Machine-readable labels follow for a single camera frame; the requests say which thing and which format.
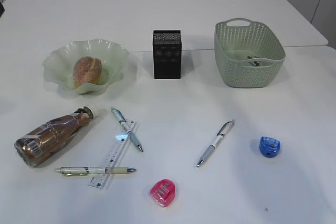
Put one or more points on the sugared bread roll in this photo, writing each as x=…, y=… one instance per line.
x=87, y=70

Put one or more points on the brown drink bottle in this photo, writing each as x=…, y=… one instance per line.
x=46, y=140

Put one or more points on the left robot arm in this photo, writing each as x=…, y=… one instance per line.
x=2, y=9

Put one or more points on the green plastic woven basket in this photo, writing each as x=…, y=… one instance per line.
x=237, y=38

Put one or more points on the black square pen holder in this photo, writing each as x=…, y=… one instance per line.
x=167, y=54

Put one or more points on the grey grip pen right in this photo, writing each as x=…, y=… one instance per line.
x=225, y=129

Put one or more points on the blue pencil sharpener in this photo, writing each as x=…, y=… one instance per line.
x=269, y=147

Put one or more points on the blue grip pen on ruler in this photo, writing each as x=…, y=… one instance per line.
x=122, y=121

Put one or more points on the green wavy glass plate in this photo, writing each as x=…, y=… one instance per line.
x=60, y=65

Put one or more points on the pink pencil sharpener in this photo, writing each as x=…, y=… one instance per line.
x=163, y=192

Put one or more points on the cream grip pen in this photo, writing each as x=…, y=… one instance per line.
x=85, y=171

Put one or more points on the clear plastic ruler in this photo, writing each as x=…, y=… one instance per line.
x=119, y=142

